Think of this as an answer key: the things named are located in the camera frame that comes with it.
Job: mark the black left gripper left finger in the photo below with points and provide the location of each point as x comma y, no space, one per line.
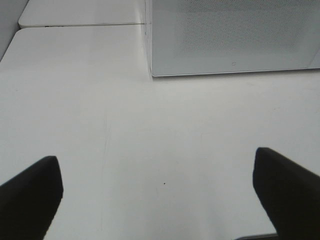
29,201

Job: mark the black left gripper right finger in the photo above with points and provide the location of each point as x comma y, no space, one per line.
289,194

